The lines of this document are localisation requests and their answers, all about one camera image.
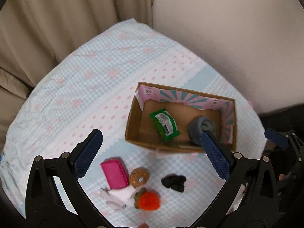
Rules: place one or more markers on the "grey sock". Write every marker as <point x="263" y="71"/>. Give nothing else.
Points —
<point x="198" y="126"/>

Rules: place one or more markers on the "brown cookie plush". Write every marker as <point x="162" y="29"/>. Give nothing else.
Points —
<point x="139" y="177"/>

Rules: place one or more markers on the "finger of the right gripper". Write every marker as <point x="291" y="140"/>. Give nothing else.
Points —
<point x="275" y="136"/>

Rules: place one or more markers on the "black scrunchie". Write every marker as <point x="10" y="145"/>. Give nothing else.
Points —
<point x="174" y="182"/>

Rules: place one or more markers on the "green wet wipes pack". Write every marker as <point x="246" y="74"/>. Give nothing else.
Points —
<point x="165" y="124"/>

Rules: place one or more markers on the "black jacket with dog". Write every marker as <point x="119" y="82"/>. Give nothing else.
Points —
<point x="285" y="120"/>

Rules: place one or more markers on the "beige curtain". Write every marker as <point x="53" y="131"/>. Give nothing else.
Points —
<point x="36" y="35"/>

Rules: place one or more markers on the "grey lens cloth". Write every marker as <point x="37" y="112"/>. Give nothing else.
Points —
<point x="115" y="206"/>

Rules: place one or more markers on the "pink patterned cardboard box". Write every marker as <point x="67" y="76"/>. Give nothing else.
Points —
<point x="184" y="106"/>

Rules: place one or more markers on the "magenta pouch case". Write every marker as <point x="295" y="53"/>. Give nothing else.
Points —
<point x="115" y="173"/>

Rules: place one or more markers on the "orange fuzzy strawberry plush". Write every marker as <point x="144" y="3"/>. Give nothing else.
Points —
<point x="146" y="200"/>

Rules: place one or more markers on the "blue checked floral bedsheet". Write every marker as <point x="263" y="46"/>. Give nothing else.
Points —
<point x="93" y="88"/>

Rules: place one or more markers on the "white waffle cloth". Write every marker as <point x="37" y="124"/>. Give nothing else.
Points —
<point x="121" y="196"/>

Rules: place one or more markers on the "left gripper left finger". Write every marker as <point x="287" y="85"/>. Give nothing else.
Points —
<point x="54" y="197"/>

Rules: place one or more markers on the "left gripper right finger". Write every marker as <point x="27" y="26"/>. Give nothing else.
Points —
<point x="249" y="196"/>

